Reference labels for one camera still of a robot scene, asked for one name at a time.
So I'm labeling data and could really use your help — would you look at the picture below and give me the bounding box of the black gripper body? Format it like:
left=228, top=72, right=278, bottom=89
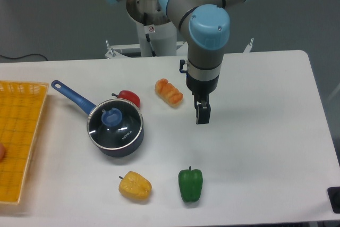
left=186, top=74, right=219, bottom=100

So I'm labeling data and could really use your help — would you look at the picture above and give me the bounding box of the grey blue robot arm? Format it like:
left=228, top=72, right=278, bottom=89
left=108, top=0, right=249, bottom=124

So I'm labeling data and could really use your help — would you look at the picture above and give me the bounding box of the glass lid blue knob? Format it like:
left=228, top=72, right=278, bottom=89
left=87, top=99, right=143, bottom=149

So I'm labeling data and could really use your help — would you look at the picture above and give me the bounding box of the orange bread loaf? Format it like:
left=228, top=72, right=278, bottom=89
left=155, top=78, right=183, bottom=108

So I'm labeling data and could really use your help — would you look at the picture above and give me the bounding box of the green bell pepper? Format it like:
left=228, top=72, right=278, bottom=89
left=178, top=166, right=203, bottom=203

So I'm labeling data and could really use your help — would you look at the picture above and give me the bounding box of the red bell pepper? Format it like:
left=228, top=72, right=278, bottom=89
left=111, top=90, right=140, bottom=108

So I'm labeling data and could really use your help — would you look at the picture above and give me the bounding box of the yellow bell pepper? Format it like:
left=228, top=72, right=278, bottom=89
left=118, top=171, right=152, bottom=201

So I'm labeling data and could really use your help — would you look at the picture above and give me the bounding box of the dark blue saucepan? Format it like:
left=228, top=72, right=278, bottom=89
left=50, top=80, right=145, bottom=157

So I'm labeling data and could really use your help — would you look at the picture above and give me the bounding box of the black device at table edge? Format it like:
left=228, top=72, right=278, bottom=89
left=327, top=187, right=340, bottom=214

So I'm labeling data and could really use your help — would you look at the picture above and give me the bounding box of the yellow woven basket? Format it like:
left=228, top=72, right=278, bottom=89
left=1, top=80, right=49, bottom=205

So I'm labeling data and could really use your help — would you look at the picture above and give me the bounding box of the black cable on floor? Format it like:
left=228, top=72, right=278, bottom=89
left=0, top=53, right=49, bottom=61

